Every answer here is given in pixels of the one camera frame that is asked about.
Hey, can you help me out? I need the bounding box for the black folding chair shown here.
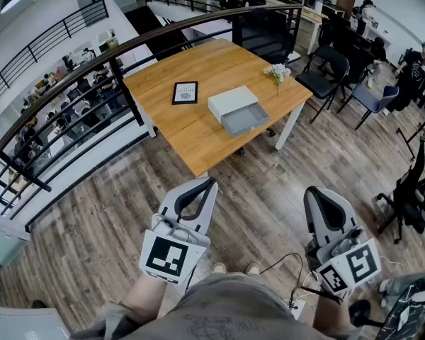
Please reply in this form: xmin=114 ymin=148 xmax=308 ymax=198
xmin=295 ymin=44 xmax=351 ymax=124

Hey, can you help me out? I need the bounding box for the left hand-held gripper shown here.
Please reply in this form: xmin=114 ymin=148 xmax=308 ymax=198
xmin=139 ymin=176 xmax=219 ymax=286

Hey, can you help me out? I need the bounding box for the black picture frame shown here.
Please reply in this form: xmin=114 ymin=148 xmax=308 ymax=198
xmin=171 ymin=80 xmax=199 ymax=106

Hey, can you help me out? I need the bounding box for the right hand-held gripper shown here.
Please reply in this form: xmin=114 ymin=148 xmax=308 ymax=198
xmin=303 ymin=186 xmax=382 ymax=300

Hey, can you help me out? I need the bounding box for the person's right forearm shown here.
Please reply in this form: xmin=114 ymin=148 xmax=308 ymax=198
xmin=312 ymin=291 xmax=352 ymax=332

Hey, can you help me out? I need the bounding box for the black tripod stand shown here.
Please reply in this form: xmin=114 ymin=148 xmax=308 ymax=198
xmin=395 ymin=106 xmax=425 ymax=162

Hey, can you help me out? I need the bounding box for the grey drawer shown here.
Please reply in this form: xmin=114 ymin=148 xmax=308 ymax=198
xmin=220 ymin=102 xmax=271 ymax=140

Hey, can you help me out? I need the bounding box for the black metal railing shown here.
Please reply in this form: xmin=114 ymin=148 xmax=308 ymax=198
xmin=0 ymin=0 xmax=305 ymax=233

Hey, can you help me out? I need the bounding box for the white box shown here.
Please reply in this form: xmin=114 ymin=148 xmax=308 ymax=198
xmin=207 ymin=84 xmax=259 ymax=124

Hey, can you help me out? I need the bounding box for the black cable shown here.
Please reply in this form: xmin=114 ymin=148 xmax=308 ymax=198
xmin=258 ymin=252 xmax=343 ymax=305

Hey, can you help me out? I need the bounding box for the person's left forearm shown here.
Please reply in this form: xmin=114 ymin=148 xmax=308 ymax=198
xmin=121 ymin=273 xmax=171 ymax=319

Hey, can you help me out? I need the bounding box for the blue chair with black legs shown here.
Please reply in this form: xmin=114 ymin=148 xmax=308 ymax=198
xmin=336 ymin=83 xmax=400 ymax=131

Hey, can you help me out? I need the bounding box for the person's grey printed clothing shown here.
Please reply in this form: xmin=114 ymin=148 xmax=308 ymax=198
xmin=69 ymin=272 xmax=362 ymax=340

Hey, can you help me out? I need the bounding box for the black marble table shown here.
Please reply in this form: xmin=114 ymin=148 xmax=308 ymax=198
xmin=375 ymin=270 xmax=425 ymax=340

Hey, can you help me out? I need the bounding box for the white flower bouquet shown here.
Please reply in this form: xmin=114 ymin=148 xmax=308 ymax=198
xmin=262 ymin=62 xmax=292 ymax=98

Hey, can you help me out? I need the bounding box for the white power adapter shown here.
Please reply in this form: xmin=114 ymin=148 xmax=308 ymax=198
xmin=288 ymin=297 xmax=307 ymax=320

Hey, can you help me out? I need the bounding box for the wooden table with white legs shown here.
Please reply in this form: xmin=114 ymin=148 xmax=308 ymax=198
xmin=121 ymin=38 xmax=314 ymax=179

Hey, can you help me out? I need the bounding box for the black mesh office chair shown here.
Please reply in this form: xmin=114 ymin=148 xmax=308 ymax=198
xmin=374 ymin=138 xmax=425 ymax=244

